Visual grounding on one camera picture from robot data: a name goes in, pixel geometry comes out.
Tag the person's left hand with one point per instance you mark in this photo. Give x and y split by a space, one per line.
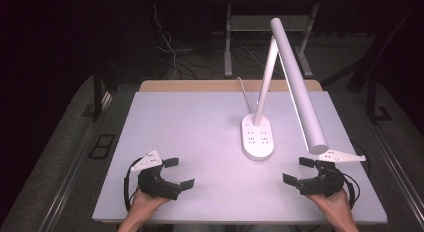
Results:
143 205

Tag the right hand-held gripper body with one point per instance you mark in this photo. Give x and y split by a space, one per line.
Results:
325 182

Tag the person's right hand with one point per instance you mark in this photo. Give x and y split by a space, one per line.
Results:
336 207

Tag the white desk lamp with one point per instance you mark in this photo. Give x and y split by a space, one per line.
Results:
300 92

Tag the grey metal table frame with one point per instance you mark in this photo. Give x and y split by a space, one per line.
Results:
228 48

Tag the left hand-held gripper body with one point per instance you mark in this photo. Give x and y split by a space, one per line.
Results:
156 182

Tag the black metal stand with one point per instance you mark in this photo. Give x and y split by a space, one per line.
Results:
372 98
97 95

